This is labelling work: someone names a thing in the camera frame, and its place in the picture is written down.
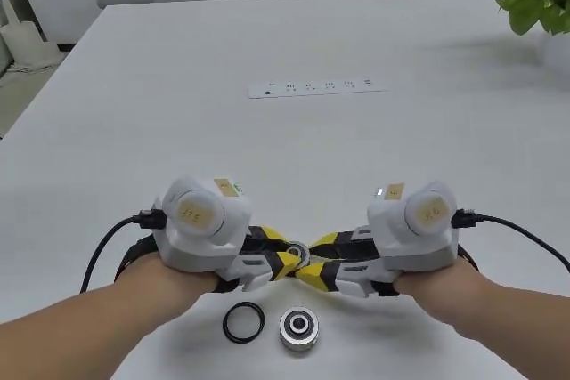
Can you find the person's left hand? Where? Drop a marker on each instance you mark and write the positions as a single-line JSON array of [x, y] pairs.
[[187, 284]]

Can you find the metal wheel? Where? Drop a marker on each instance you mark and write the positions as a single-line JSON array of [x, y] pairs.
[[298, 329], [300, 253]]

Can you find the person's right forearm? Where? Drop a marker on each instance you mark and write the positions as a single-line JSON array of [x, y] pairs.
[[499, 331]]

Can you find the white table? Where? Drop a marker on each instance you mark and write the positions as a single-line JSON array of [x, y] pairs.
[[285, 148]]

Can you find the person's right hand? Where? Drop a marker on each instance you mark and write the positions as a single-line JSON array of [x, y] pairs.
[[427, 284]]

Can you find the white power strip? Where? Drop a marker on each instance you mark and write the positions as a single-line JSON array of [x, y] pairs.
[[316, 88]]

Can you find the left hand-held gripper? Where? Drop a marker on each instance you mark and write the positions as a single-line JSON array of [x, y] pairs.
[[200, 215]]

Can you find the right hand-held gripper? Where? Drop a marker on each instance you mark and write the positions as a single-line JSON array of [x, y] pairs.
[[414, 224]]

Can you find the person's left forearm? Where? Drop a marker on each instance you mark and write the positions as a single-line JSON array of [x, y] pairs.
[[89, 335]]

